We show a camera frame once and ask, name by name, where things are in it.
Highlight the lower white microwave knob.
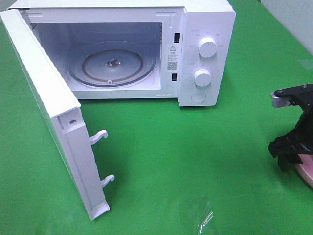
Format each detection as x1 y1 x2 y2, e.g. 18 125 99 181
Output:
194 69 212 87

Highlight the clear tape piece on table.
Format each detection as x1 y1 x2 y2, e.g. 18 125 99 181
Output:
178 195 216 235

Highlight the glass microwave turntable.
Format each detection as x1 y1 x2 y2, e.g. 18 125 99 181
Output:
68 41 159 88

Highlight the white microwave door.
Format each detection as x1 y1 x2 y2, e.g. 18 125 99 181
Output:
0 10 114 220

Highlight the pink round plate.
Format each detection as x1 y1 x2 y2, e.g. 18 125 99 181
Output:
295 154 313 187

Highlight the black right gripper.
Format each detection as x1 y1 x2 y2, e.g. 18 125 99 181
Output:
268 113 313 172

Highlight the white microwave oven body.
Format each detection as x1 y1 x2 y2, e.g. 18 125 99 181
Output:
6 0 236 106

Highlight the white microwave knob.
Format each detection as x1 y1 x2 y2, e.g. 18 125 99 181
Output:
194 69 212 87
198 36 217 58

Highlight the upper white microwave knob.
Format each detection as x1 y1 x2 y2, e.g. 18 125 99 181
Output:
198 36 217 58

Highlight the round microwave door button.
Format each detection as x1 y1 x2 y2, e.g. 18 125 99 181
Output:
191 92 206 103

